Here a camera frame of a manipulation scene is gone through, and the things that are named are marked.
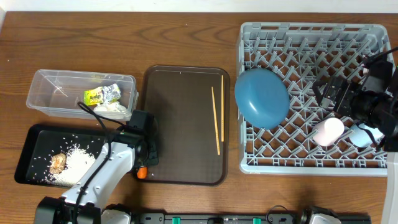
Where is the pink cup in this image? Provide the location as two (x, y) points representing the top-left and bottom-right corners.
(312, 118), (345, 147)

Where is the light blue cup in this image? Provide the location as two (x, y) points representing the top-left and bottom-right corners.
(349, 124), (384, 147)

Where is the large blue plate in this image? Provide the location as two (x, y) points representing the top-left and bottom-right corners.
(234, 68), (290, 129)

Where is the orange carrot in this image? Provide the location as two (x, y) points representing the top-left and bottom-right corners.
(136, 166), (147, 179)

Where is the yellow snack wrapper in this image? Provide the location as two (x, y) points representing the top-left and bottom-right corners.
(83, 83), (121, 106)

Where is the brown food lump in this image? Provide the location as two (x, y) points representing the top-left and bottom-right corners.
(49, 153), (67, 174)

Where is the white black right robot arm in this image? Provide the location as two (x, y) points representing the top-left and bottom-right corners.
(312, 67), (397, 224)

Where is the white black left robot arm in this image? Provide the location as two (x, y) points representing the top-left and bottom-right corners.
(34, 110), (159, 224)

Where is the grey dishwasher rack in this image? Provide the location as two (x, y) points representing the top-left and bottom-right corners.
(237, 22), (391, 177)

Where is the black waste bin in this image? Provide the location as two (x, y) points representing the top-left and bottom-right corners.
(14, 124), (104, 188)

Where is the dark brown tray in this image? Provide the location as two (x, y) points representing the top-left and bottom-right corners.
(141, 65), (230, 186)

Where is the clear plastic bin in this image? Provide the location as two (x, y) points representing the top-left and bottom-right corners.
(26, 69), (139, 121)

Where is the white crumpled tissue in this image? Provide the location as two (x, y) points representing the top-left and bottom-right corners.
(94, 101), (127, 113)

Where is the pile of rice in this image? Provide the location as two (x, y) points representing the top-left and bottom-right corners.
(27, 131), (102, 187)

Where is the black rail with green clips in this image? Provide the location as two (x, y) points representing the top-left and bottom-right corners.
(102, 203), (373, 224)

